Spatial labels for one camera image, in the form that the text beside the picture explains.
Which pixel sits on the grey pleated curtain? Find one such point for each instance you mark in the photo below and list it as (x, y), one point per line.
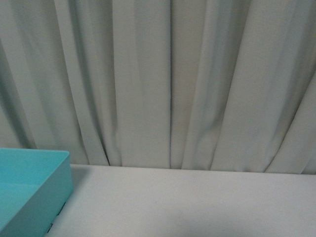
(226, 85)

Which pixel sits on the turquoise plastic storage box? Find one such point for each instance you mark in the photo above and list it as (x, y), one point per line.
(34, 186)

